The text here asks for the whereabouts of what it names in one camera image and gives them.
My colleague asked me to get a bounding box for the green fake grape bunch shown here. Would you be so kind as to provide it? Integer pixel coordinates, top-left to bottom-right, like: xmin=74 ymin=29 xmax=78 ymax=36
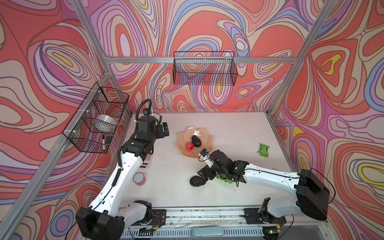
xmin=216 ymin=176 xmax=234 ymax=184

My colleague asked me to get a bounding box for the dark fake avocado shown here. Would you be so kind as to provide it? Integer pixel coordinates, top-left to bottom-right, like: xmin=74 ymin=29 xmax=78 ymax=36
xmin=191 ymin=135 xmax=202 ymax=148
xmin=190 ymin=176 xmax=206 ymax=187

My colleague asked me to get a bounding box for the red fake strawberry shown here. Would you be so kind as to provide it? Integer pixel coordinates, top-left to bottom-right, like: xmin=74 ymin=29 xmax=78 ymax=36
xmin=186 ymin=142 xmax=195 ymax=152

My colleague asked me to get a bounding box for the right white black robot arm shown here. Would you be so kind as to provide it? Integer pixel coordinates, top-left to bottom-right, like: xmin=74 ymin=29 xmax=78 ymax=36
xmin=197 ymin=149 xmax=330 ymax=224

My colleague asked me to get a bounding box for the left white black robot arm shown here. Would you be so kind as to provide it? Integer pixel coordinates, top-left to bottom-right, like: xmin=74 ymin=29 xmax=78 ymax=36
xmin=74 ymin=99 xmax=169 ymax=240

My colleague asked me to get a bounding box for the peach scalloped fruit bowl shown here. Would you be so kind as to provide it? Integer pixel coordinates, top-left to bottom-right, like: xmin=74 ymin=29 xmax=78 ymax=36
xmin=177 ymin=127 xmax=213 ymax=159

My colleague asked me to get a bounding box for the pink calculator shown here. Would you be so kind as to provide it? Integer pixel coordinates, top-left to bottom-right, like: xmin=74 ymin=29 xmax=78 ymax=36
xmin=140 ymin=154 xmax=153 ymax=170

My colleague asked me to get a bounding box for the silver tape roll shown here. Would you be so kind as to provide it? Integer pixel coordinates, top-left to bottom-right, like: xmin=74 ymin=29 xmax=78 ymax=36
xmin=96 ymin=114 xmax=118 ymax=126

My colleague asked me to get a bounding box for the green snack packet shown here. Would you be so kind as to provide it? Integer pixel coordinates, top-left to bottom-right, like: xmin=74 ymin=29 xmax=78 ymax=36
xmin=257 ymin=143 xmax=270 ymax=158

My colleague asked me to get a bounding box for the pink round tape roll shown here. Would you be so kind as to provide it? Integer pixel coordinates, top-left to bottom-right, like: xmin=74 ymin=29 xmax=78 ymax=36
xmin=133 ymin=173 xmax=146 ymax=186

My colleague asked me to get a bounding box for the left black wire basket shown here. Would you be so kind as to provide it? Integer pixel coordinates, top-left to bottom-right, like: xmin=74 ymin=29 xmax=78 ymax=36
xmin=63 ymin=83 xmax=129 ymax=154

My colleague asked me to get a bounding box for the black wire basket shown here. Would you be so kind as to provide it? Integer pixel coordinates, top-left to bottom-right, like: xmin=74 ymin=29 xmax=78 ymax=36
xmin=173 ymin=51 xmax=238 ymax=86
xmin=63 ymin=83 xmax=129 ymax=154

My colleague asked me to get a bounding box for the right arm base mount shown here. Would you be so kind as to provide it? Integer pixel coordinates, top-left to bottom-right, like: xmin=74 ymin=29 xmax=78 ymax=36
xmin=243 ymin=198 xmax=287 ymax=226

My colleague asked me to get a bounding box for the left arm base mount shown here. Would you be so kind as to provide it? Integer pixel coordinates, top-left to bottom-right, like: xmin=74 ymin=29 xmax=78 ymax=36
xmin=132 ymin=209 xmax=167 ymax=227

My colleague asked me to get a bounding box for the back black wire basket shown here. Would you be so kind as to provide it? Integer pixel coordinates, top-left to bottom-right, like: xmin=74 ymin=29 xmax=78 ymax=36
xmin=173 ymin=51 xmax=238 ymax=86

